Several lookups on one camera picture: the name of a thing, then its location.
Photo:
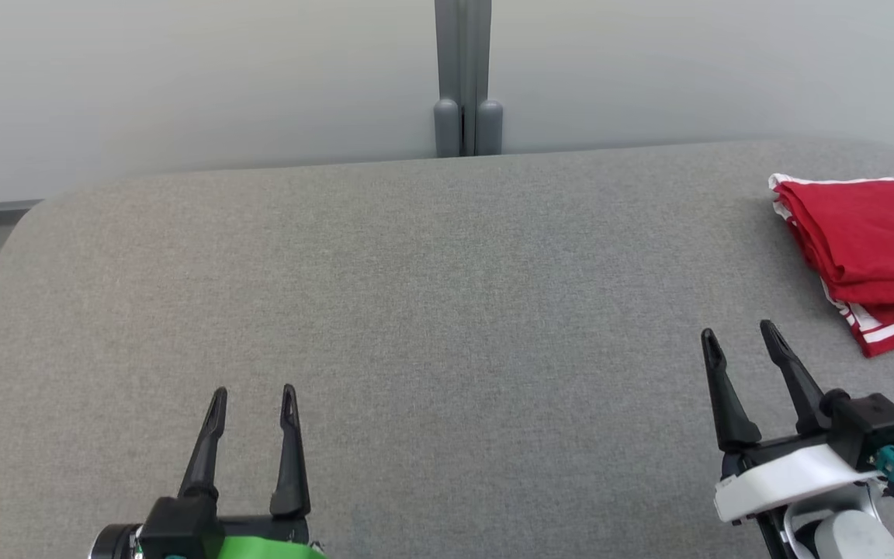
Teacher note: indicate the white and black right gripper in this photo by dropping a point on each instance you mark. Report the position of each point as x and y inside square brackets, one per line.
[788, 477]

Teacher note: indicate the red basketball jersey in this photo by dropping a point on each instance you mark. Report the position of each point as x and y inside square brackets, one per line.
[889, 340]

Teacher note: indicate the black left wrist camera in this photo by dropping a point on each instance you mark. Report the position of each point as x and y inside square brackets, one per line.
[175, 528]

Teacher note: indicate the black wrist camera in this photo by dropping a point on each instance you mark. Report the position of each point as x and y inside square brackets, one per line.
[870, 431]
[175, 528]

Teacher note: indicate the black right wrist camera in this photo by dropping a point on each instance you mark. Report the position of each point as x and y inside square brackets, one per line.
[870, 431]

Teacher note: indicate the grey partition post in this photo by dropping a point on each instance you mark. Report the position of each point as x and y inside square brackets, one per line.
[451, 78]

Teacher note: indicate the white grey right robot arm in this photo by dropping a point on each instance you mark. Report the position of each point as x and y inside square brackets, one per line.
[850, 539]

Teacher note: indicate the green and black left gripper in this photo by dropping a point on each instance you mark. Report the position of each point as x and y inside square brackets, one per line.
[268, 543]

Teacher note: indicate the red and white shorts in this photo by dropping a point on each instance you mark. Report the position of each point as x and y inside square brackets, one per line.
[858, 225]

